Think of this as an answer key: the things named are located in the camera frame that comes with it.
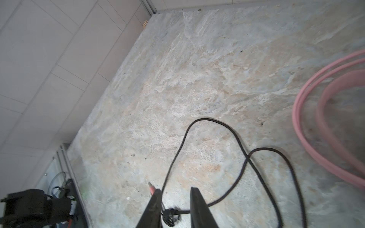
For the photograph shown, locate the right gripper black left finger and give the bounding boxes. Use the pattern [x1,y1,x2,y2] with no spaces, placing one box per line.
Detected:
[136,189,163,228]

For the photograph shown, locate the pink headphones with cable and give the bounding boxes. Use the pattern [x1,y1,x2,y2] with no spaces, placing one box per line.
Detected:
[292,50,365,189]

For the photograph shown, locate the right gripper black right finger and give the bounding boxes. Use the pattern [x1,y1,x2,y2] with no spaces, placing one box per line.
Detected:
[190,187,218,228]

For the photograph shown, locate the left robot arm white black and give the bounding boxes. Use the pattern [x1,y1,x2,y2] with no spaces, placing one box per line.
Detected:
[1,189,76,228]

